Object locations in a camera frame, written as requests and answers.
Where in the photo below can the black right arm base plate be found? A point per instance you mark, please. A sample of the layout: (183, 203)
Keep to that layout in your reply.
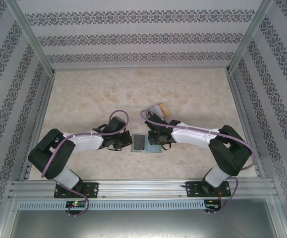
(191, 189)

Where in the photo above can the clear acrylic card stand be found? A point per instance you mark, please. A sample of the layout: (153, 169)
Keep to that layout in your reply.
(158, 110)

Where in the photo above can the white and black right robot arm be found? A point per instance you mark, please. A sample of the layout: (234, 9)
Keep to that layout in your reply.
(190, 137)

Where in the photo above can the green card holder wallet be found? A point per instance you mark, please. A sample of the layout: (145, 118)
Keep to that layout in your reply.
(153, 149)

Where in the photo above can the gold VIP card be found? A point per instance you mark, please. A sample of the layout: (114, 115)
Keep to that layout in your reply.
(165, 109)

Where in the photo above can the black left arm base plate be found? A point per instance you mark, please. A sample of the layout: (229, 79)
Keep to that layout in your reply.
(93, 191)

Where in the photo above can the aluminium mounting rail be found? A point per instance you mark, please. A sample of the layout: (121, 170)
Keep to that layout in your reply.
(143, 188)

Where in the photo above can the small circuit board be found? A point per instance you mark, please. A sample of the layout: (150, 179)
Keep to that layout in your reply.
(212, 205)
(76, 204)

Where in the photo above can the grey metal sheet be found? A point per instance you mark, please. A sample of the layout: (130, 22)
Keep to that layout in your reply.
(143, 225)

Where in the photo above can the aluminium frame post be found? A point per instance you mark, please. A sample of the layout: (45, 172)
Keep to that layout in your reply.
(33, 37)
(247, 37)

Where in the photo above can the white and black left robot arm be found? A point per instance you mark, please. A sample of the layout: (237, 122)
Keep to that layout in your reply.
(83, 142)

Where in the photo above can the aluminium table side rail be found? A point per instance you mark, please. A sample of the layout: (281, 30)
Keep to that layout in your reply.
(38, 124)
(245, 124)

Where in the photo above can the white card stack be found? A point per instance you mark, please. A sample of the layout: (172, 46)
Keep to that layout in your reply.
(158, 110)

